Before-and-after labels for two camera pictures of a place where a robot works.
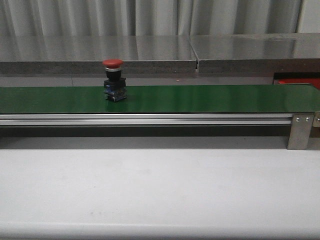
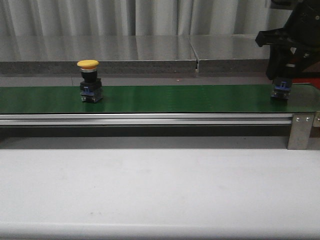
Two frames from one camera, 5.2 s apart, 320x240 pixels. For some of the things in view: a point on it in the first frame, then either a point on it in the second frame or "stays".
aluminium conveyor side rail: [146, 119] stays
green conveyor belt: [281, 99] stays
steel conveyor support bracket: [300, 131] stays
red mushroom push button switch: [114, 86] → [281, 88]
